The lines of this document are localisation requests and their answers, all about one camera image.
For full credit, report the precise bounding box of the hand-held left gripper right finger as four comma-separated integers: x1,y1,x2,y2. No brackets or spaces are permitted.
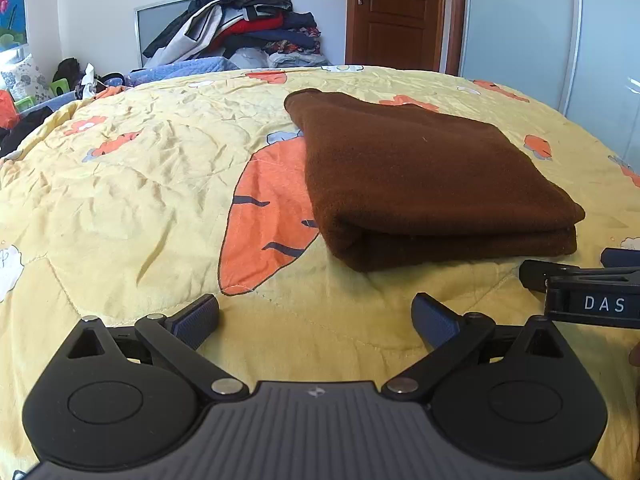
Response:
382,292,571,402

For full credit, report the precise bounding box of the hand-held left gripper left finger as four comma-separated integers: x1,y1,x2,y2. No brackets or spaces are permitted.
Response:
65,293,250,402

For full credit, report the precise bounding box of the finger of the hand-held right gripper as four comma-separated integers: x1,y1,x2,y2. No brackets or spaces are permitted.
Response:
518,258,640,296
599,247,640,269

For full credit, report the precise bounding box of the brown knit sweater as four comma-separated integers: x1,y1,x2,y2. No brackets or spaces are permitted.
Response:
283,88,586,274

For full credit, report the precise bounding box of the pile of assorted clothes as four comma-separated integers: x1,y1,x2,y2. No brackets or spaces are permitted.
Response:
142,0,332,69

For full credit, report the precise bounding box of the yellow carrot print bedspread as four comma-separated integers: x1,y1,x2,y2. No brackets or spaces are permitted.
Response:
0,64,640,480

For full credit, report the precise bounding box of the frosted sliding wardrobe door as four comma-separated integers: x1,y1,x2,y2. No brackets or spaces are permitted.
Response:
459,0,640,153

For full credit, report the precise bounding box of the black cloth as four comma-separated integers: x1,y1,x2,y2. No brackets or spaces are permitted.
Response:
0,106,54,158

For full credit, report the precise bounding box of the white plastic bag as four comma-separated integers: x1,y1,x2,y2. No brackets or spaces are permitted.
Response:
75,62,107,100

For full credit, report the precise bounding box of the black bag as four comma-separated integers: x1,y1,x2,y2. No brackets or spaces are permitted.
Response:
52,57,84,91

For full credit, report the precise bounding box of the orange red cloth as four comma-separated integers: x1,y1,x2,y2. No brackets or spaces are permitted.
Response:
0,89,22,131

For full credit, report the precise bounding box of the floral print pillow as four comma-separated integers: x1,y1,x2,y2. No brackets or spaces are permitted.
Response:
0,54,52,105

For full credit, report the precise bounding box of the brown wooden door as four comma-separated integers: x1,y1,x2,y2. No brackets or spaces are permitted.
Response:
345,0,467,76

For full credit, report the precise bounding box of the grey framed panel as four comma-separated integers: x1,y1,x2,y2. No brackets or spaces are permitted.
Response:
135,0,201,69

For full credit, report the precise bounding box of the lotus flower wall poster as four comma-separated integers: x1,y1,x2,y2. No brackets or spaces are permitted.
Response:
0,0,29,51

